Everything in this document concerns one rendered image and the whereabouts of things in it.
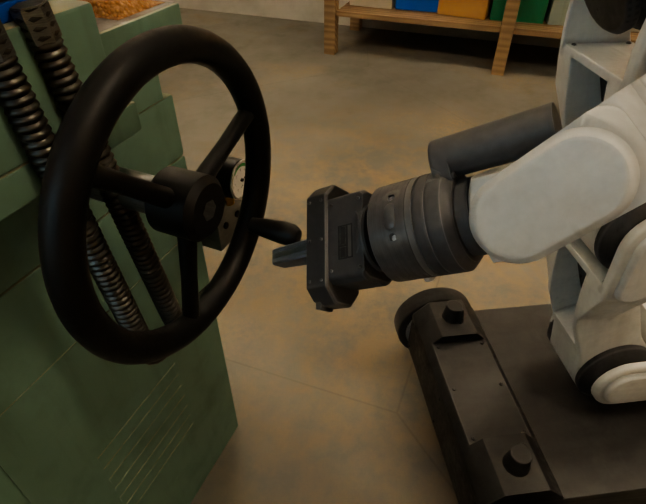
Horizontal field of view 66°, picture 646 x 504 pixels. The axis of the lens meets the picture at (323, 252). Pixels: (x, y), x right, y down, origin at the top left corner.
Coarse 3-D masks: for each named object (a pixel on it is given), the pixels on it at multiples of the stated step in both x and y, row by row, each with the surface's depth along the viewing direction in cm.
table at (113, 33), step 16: (160, 0) 63; (128, 16) 57; (144, 16) 58; (160, 16) 60; (176, 16) 62; (112, 32) 54; (128, 32) 56; (112, 48) 54; (128, 112) 46; (128, 128) 46; (112, 144) 45; (0, 176) 36; (16, 176) 37; (32, 176) 38; (0, 192) 36; (16, 192) 37; (32, 192) 39; (0, 208) 37; (16, 208) 38
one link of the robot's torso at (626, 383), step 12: (612, 372) 89; (624, 372) 89; (636, 372) 89; (600, 384) 91; (612, 384) 90; (624, 384) 89; (636, 384) 90; (600, 396) 93; (612, 396) 92; (624, 396) 92; (636, 396) 93
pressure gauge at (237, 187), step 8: (232, 160) 74; (240, 160) 74; (224, 168) 73; (232, 168) 73; (240, 168) 74; (216, 176) 73; (224, 176) 73; (232, 176) 72; (240, 176) 75; (224, 184) 73; (232, 184) 73; (240, 184) 76; (224, 192) 74; (232, 192) 74; (240, 192) 76; (232, 200) 79
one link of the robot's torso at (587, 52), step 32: (576, 0) 62; (576, 32) 65; (608, 32) 65; (640, 32) 52; (576, 64) 65; (608, 64) 59; (640, 64) 53; (576, 96) 68; (608, 96) 58; (608, 224) 70; (608, 256) 72
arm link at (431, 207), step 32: (480, 128) 38; (512, 128) 36; (544, 128) 35; (448, 160) 39; (480, 160) 38; (512, 160) 38; (416, 192) 40; (448, 192) 39; (416, 224) 39; (448, 224) 38; (448, 256) 39; (480, 256) 42
